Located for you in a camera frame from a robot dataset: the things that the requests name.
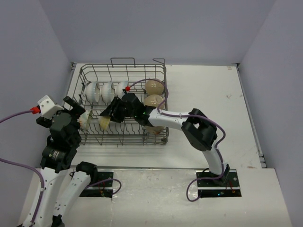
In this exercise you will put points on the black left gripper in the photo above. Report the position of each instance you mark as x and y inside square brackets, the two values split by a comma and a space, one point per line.
[76, 110]

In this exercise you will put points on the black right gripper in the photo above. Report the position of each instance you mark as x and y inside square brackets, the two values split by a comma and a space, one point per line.
[115, 116]

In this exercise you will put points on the cream floral patterned bowl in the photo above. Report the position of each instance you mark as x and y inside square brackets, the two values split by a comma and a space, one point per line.
[85, 120]

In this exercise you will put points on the yellow green patterned bowl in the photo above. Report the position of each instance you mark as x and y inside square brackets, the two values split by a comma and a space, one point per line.
[104, 122]

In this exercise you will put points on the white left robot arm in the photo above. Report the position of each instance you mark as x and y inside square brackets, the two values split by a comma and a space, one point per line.
[49, 208]

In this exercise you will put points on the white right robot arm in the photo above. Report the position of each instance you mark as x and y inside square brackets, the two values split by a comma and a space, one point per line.
[199, 130]

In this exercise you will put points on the white blue bowl middle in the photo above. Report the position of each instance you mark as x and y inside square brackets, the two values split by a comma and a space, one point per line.
[107, 92]

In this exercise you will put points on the white blue bowl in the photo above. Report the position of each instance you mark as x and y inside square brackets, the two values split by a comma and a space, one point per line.
[119, 90]
[92, 92]
[107, 92]

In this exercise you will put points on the white blue bowl left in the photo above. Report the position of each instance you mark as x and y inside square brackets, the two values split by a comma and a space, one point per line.
[92, 92]

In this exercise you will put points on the white blue bowl right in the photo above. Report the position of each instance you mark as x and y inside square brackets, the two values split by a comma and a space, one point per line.
[119, 90]

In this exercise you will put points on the beige bowl middle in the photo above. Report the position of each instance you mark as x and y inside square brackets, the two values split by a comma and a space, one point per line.
[153, 100]

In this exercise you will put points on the beige bowl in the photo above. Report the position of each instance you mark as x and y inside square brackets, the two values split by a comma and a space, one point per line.
[153, 100]
[156, 128]
[154, 87]

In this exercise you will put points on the beige bowl far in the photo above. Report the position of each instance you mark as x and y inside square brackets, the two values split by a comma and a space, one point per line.
[154, 87]

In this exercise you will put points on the beige bowl near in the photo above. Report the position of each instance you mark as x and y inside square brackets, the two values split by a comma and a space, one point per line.
[156, 128]

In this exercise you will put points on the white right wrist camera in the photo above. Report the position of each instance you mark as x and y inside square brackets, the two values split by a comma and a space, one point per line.
[123, 93]

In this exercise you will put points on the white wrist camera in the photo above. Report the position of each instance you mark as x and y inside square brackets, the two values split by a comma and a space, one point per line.
[123, 93]
[48, 107]

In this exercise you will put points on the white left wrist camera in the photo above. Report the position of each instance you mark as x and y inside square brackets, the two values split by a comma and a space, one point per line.
[48, 107]

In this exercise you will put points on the grey wire dish rack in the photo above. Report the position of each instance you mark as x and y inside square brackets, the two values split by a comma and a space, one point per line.
[129, 132]

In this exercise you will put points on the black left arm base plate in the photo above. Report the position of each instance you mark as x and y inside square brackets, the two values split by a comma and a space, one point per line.
[101, 190]

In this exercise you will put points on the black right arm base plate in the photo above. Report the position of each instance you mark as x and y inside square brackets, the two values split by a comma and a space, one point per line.
[212, 189]

